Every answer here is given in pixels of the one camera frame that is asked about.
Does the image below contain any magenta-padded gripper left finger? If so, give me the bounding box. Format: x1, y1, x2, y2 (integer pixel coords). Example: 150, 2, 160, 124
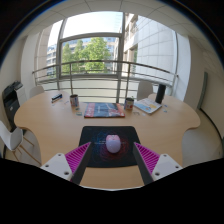
40, 142, 93, 185

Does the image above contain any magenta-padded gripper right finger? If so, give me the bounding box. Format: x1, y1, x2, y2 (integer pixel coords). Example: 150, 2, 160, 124
132, 142, 184, 186

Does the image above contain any lilac computer mouse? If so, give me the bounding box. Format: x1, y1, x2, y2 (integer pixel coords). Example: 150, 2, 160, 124
105, 134, 122, 154

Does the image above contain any black printed mouse pad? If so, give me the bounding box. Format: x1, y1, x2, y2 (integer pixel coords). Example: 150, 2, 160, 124
78, 125, 141, 169

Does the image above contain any white chair with wooden legs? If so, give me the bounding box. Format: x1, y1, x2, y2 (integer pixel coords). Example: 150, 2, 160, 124
0, 119, 43, 166

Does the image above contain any light blue booklet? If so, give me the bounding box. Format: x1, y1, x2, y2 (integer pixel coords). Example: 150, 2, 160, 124
133, 97, 163, 115

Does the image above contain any blue and white mug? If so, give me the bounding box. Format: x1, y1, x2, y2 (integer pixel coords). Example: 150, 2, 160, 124
124, 97, 135, 111

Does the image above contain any black tall cylinder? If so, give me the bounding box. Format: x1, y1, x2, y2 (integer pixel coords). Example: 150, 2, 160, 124
154, 83, 167, 105

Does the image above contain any red and dark magazine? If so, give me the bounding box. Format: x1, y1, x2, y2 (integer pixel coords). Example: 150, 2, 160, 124
83, 102, 126, 119

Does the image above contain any black and white office printer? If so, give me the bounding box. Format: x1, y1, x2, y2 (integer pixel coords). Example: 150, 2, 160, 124
1, 80, 28, 129

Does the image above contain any grey metal balcony railing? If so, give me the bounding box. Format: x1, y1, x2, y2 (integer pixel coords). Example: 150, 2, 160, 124
31, 59, 179, 103

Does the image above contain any green tree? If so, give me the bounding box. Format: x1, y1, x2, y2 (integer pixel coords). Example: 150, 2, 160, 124
61, 37, 113, 74

